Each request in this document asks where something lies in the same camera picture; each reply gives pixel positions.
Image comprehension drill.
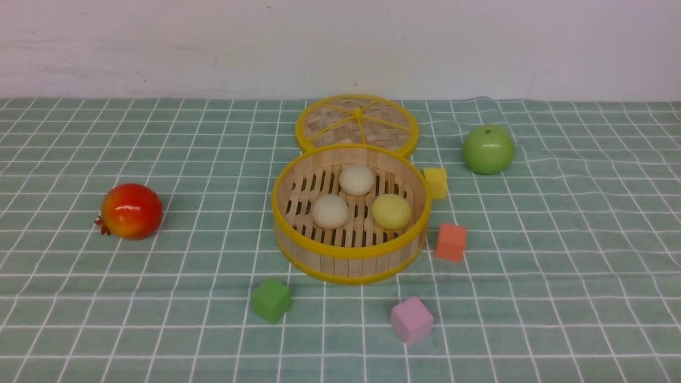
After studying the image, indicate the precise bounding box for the white bun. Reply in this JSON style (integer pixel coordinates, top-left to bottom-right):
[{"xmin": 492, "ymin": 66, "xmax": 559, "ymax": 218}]
[
  {"xmin": 311, "ymin": 195, "xmax": 350, "ymax": 230},
  {"xmin": 339, "ymin": 163, "xmax": 375, "ymax": 196}
]

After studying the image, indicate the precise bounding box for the yellow bun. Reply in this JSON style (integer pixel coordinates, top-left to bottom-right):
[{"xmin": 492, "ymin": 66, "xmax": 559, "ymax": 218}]
[{"xmin": 371, "ymin": 194, "xmax": 412, "ymax": 230}]

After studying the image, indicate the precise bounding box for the bamboo steamer tray yellow rim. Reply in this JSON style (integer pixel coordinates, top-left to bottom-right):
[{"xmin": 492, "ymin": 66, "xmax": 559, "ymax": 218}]
[{"xmin": 271, "ymin": 145, "xmax": 432, "ymax": 285}]

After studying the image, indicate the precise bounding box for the woven bamboo steamer lid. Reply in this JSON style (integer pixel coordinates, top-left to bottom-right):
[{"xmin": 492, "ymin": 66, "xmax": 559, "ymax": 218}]
[{"xmin": 295, "ymin": 94, "xmax": 419, "ymax": 158}]

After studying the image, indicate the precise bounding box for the yellow cube block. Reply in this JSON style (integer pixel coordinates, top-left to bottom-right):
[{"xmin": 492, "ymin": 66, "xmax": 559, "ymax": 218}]
[{"xmin": 423, "ymin": 167, "xmax": 449, "ymax": 199}]

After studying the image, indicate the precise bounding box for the orange cube block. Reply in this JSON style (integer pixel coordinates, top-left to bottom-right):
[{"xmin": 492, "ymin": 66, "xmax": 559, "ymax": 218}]
[{"xmin": 435, "ymin": 223, "xmax": 467, "ymax": 263}]

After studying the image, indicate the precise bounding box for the green cube block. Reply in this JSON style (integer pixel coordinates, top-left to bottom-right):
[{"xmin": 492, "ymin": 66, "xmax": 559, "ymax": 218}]
[{"xmin": 250, "ymin": 277, "xmax": 293, "ymax": 324}]

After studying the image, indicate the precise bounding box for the pink cube block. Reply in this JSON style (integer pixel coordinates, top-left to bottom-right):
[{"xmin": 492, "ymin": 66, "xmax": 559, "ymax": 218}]
[{"xmin": 390, "ymin": 297, "xmax": 435, "ymax": 346}]

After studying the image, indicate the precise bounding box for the green apple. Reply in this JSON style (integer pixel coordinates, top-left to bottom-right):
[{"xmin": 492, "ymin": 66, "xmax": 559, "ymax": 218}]
[{"xmin": 462, "ymin": 124, "xmax": 516, "ymax": 175}]

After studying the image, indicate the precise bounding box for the red pomegranate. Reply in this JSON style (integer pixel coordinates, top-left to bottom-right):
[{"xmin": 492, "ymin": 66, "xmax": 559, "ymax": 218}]
[{"xmin": 94, "ymin": 184, "xmax": 163, "ymax": 240}]

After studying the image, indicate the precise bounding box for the green checkered tablecloth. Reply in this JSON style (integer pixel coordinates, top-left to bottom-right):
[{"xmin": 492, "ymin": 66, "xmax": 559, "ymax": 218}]
[{"xmin": 1, "ymin": 98, "xmax": 680, "ymax": 382}]

